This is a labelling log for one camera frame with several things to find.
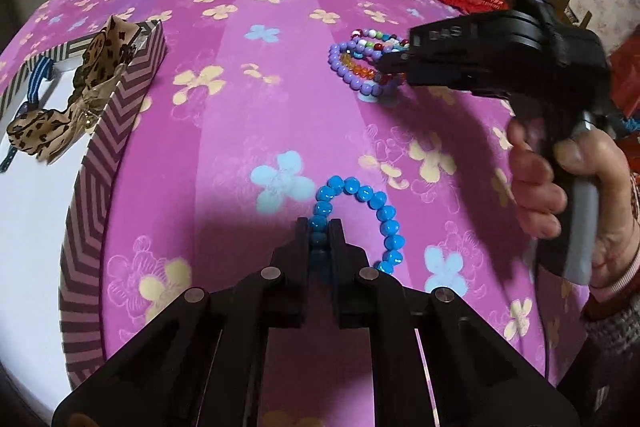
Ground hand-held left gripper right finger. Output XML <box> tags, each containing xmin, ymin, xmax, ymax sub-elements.
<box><xmin>327</xmin><ymin>218</ymin><xmax>582</xmax><ymax>427</ymax></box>

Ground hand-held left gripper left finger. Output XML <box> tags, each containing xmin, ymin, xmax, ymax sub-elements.
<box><xmin>51</xmin><ymin>217</ymin><xmax>321</xmax><ymax>427</ymax></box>

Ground leopard print hair bow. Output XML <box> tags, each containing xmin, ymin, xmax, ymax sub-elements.
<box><xmin>6</xmin><ymin>16</ymin><xmax>137</xmax><ymax>165</ymax></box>

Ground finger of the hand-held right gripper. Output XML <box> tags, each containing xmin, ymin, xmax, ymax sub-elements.
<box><xmin>372</xmin><ymin>48</ymin><xmax>417</xmax><ymax>82</ymax></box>

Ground person's right hand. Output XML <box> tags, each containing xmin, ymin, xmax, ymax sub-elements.
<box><xmin>506</xmin><ymin>114</ymin><xmax>640</xmax><ymax>291</ymax></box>

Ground orange crystal bracelet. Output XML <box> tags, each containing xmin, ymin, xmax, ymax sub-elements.
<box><xmin>339</xmin><ymin>51</ymin><xmax>397</xmax><ymax>84</ymax></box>

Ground blue bead bracelet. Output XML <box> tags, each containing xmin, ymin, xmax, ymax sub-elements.
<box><xmin>310</xmin><ymin>176</ymin><xmax>407</xmax><ymax>283</ymax></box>

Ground pink floral bed sheet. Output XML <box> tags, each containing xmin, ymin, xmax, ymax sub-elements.
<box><xmin>0</xmin><ymin>0</ymin><xmax>596</xmax><ymax>427</ymax></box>

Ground striped cardboard box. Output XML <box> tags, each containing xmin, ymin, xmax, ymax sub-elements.
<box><xmin>0</xmin><ymin>19</ymin><xmax>168</xmax><ymax>408</ymax></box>

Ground multicolour bead bracelet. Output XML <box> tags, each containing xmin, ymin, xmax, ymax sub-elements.
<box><xmin>350</xmin><ymin>27</ymin><xmax>412</xmax><ymax>54</ymax></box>

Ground purple bead bracelet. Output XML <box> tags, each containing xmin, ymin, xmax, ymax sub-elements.
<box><xmin>327</xmin><ymin>36</ymin><xmax>401</xmax><ymax>104</ymax></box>

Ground blue striped ribbon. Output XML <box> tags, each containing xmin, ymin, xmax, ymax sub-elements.
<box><xmin>0</xmin><ymin>56</ymin><xmax>55</xmax><ymax>174</ymax></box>

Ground person's right forearm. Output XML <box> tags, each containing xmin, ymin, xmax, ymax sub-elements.
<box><xmin>562</xmin><ymin>252</ymin><xmax>640</xmax><ymax>427</ymax></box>

